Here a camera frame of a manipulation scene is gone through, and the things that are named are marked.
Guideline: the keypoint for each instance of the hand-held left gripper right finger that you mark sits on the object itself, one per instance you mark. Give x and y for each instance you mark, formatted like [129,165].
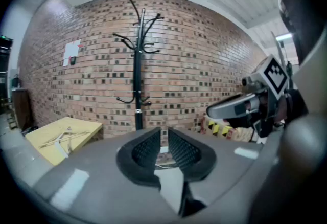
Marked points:
[201,161]

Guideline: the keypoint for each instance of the small black wall device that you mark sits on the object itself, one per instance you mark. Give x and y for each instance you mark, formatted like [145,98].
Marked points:
[72,60]

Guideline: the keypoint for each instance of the black coat stand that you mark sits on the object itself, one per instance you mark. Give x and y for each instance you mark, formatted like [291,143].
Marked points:
[138,77]

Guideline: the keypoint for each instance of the long ceiling light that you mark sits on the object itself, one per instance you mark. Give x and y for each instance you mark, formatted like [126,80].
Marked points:
[283,36]

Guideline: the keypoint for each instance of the tall black shelf unit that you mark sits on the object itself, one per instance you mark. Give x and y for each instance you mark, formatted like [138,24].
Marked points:
[5,64]

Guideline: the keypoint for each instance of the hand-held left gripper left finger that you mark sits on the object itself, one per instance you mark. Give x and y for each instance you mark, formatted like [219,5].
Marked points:
[127,166]

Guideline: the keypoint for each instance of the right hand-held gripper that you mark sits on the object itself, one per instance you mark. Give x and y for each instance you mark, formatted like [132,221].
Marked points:
[274,74]

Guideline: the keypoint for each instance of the striped cardboard box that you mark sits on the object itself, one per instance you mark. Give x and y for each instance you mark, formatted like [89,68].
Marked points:
[217,128]

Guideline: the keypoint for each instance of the brown wooden cabinet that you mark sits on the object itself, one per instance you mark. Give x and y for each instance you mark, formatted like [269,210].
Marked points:
[21,110]

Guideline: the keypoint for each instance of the red tape strip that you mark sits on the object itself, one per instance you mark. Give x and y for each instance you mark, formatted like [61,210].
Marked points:
[79,45]

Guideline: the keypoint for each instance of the pale hanger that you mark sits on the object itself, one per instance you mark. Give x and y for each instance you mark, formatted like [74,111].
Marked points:
[60,147]

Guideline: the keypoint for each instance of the white paper sheet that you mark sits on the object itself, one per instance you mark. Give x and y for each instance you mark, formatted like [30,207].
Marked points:
[71,50]

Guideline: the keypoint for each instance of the wooden hanger with bar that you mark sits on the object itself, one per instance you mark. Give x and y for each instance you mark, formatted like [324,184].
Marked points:
[65,139]

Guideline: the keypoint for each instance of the person's right hand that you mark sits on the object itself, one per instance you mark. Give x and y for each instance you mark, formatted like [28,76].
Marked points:
[282,110]

